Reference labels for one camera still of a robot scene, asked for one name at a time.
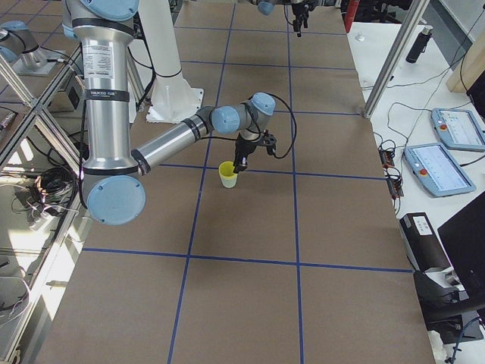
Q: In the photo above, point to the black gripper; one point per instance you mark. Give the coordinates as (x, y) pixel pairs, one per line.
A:
(242, 149)

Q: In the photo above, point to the aluminium frame rack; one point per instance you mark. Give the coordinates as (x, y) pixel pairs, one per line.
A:
(42, 222)

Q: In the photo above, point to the near blue teach pendant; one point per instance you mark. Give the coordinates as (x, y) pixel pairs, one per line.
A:
(437, 170)

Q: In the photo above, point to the black cardboard box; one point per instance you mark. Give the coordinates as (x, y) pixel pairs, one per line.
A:
(424, 250)

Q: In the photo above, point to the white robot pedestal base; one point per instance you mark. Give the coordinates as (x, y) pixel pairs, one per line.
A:
(173, 99)

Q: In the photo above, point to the black water bottle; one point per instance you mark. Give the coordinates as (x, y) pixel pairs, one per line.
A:
(419, 45)

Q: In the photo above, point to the aluminium frame post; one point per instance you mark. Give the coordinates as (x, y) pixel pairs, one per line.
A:
(403, 36)

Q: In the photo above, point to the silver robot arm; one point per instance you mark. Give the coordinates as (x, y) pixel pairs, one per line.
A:
(266, 7)
(123, 148)

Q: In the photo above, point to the far blue teach pendant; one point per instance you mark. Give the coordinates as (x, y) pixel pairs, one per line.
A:
(458, 129)

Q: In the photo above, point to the yellow plastic cup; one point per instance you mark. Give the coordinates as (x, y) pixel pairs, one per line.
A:
(227, 175)

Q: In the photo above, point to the black monitor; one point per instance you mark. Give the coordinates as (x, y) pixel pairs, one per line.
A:
(462, 237)

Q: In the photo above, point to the blue teach pendant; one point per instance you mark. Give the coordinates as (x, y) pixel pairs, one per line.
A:
(458, 129)
(437, 170)

